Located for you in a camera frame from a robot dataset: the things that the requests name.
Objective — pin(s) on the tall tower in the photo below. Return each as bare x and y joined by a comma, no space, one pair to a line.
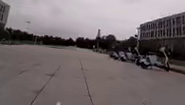
98,39

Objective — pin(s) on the row of trees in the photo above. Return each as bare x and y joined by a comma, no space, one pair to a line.
65,40

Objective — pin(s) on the grey paved plaza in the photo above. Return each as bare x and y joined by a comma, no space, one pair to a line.
71,76

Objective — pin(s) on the row of parked scooters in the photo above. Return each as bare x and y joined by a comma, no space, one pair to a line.
146,59

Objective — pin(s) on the pole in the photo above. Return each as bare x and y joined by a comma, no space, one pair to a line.
27,27

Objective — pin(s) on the large grey building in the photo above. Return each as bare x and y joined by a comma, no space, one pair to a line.
180,31

